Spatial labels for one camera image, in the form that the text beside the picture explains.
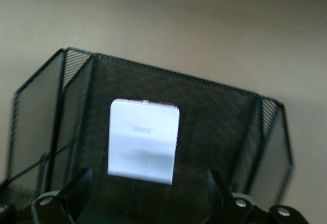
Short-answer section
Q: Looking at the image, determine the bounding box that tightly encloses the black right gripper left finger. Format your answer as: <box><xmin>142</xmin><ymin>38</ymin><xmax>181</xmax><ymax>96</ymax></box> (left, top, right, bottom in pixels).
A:
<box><xmin>0</xmin><ymin>167</ymin><xmax>93</xmax><ymax>224</ymax></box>

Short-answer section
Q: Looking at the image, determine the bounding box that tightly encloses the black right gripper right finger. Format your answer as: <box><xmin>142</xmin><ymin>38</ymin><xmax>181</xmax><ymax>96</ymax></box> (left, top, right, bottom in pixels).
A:
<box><xmin>207</xmin><ymin>169</ymin><xmax>307</xmax><ymax>224</ymax></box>

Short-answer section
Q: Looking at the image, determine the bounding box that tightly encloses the lilac flip phone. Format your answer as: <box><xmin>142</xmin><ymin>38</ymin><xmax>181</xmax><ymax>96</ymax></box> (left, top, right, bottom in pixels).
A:
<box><xmin>107</xmin><ymin>98</ymin><xmax>181</xmax><ymax>185</ymax></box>

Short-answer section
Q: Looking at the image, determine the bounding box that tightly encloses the black mesh two-tier tray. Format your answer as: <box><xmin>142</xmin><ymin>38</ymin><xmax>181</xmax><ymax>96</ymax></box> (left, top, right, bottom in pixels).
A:
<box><xmin>5</xmin><ymin>46</ymin><xmax>294</xmax><ymax>224</ymax></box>

